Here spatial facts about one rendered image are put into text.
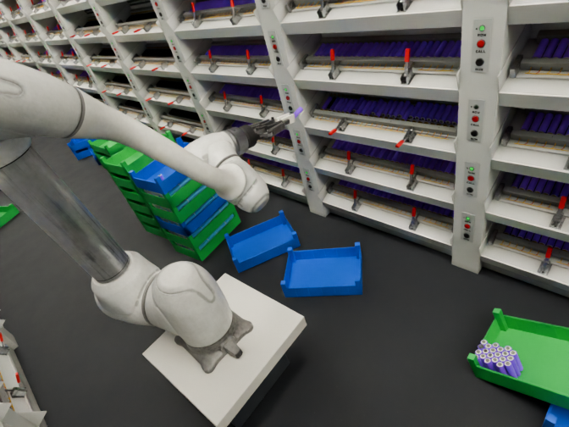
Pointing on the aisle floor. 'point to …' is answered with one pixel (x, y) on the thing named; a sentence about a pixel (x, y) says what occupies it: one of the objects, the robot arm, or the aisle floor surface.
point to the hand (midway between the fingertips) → (284, 119)
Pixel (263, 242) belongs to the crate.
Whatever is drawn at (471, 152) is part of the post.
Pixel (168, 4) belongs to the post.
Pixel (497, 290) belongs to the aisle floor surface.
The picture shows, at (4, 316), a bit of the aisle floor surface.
